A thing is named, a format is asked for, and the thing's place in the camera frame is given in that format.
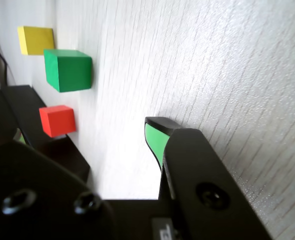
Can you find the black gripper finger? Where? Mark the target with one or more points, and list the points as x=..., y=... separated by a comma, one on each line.
x=207, y=180
x=37, y=195

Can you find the red wooden cube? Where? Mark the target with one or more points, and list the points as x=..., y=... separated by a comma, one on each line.
x=58, y=121

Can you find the green wooden cube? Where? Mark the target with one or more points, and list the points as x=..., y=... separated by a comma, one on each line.
x=70, y=72

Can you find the black cardboard box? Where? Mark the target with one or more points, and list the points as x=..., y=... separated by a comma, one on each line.
x=20, y=107

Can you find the yellow wooden cube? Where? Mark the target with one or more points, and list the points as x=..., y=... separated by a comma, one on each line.
x=37, y=40

